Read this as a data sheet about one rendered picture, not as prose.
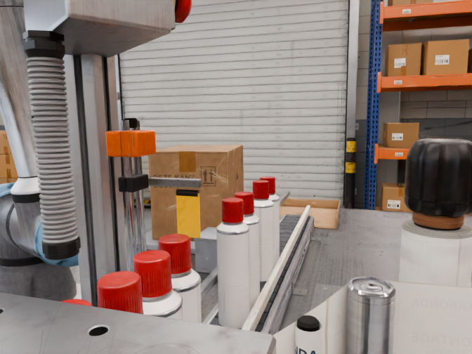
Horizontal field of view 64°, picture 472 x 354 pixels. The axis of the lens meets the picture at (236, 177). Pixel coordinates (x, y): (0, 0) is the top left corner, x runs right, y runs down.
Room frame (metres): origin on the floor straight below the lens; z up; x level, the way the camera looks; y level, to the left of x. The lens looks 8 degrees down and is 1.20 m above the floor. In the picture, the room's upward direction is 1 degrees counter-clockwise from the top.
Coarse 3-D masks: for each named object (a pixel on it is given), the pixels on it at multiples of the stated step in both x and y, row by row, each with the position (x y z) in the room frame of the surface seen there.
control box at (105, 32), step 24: (24, 0) 0.43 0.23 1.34; (48, 0) 0.35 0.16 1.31; (72, 0) 0.31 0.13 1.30; (96, 0) 0.32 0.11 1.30; (120, 0) 0.34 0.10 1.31; (144, 0) 0.35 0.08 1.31; (168, 0) 0.36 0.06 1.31; (48, 24) 0.35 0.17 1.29; (72, 24) 0.33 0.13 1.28; (96, 24) 0.33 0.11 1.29; (120, 24) 0.34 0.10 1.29; (144, 24) 0.35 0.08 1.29; (168, 24) 0.36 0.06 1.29; (72, 48) 0.43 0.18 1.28; (96, 48) 0.43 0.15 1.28; (120, 48) 0.43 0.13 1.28
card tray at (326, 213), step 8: (288, 200) 1.60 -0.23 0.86; (296, 200) 1.59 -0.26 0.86; (304, 200) 1.58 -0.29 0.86; (312, 200) 1.57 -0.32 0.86; (320, 200) 1.56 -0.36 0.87; (328, 200) 1.55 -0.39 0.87; (336, 200) 1.54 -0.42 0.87; (280, 208) 1.57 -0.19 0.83; (288, 208) 1.56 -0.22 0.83; (296, 208) 1.56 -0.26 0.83; (304, 208) 1.56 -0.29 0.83; (312, 208) 1.56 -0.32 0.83; (320, 208) 1.56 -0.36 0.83; (328, 208) 1.55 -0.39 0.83; (336, 208) 1.54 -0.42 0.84; (280, 216) 1.42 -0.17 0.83; (320, 216) 1.42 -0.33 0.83; (328, 216) 1.41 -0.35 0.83; (336, 216) 1.27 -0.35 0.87; (320, 224) 1.31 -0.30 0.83; (328, 224) 1.31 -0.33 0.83; (336, 224) 1.26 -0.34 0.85
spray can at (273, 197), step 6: (264, 180) 0.78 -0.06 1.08; (270, 180) 0.78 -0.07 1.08; (270, 186) 0.78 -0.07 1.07; (270, 192) 0.78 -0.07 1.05; (270, 198) 0.77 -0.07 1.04; (276, 198) 0.78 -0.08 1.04; (276, 204) 0.77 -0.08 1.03; (276, 210) 0.77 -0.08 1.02; (276, 216) 0.77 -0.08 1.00; (276, 222) 0.77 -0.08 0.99; (276, 228) 0.77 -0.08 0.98; (276, 234) 0.77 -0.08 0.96; (276, 240) 0.77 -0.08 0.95; (276, 246) 0.77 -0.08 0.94; (276, 252) 0.77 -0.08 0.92; (276, 258) 0.77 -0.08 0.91
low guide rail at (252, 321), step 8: (304, 216) 1.11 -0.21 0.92; (296, 232) 0.95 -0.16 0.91; (288, 248) 0.83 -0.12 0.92; (280, 256) 0.77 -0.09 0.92; (288, 256) 0.81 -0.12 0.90; (280, 264) 0.73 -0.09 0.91; (272, 272) 0.69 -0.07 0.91; (280, 272) 0.72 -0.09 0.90; (272, 280) 0.65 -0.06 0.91; (264, 288) 0.62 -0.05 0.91; (272, 288) 0.64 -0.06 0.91; (264, 296) 0.59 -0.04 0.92; (256, 304) 0.56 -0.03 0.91; (264, 304) 0.58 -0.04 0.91; (256, 312) 0.54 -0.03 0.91; (248, 320) 0.51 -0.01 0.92; (256, 320) 0.53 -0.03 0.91; (248, 328) 0.49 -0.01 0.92
